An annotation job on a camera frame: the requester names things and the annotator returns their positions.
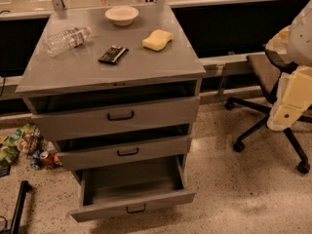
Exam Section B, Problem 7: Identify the grey bottom drawer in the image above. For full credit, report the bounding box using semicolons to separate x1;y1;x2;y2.
70;156;195;222

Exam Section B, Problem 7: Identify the grey drawer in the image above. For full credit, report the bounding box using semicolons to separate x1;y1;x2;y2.
32;80;199;140
58;124;191;171
70;156;195;222

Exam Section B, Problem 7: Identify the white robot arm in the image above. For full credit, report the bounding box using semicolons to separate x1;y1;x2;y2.
267;1;312;131

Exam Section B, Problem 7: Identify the grey drawer cabinet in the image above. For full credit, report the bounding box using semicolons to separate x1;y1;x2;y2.
15;3;207;184

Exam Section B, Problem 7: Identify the grey middle drawer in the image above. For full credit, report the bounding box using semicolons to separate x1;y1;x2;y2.
58;124;191;171

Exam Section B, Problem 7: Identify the grey top drawer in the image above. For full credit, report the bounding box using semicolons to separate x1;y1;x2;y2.
32;80;199;140

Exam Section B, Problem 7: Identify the yellow sponge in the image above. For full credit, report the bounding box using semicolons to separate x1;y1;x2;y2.
142;29;174;52

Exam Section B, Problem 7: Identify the black snack bar wrapper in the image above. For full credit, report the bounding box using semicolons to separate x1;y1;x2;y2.
98;45;128;64

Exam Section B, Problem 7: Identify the beige bowl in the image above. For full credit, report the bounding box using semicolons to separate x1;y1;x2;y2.
105;6;139;26

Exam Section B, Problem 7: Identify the clear plastic water bottle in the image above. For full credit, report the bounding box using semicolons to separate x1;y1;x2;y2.
42;27;91;57

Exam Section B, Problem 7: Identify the red soda can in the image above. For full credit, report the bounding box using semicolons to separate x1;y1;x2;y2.
40;151;55;170

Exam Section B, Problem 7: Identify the blue soda can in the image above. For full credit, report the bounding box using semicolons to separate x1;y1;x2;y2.
30;150;41;170

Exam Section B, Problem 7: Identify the black stand leg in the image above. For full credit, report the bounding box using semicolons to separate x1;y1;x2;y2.
9;180;32;234

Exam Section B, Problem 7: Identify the green chip bag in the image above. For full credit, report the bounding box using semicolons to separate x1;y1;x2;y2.
0;124;36;168

